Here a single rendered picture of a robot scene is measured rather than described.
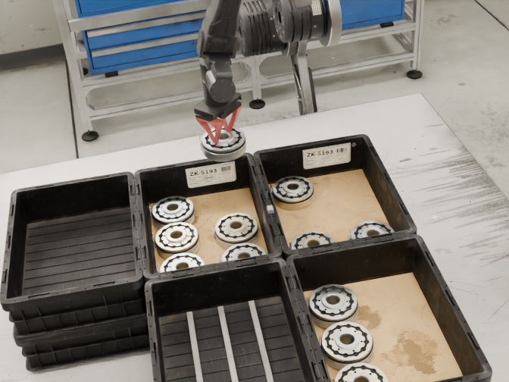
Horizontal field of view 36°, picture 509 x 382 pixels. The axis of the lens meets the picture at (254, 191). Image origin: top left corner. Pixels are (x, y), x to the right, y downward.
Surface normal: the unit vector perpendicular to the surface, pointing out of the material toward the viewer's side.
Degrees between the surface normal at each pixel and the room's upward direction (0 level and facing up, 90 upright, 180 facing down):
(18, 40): 90
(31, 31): 90
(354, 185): 0
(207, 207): 0
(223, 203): 0
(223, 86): 90
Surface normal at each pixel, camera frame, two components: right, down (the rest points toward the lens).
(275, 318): -0.07, -0.79
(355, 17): 0.24, 0.59
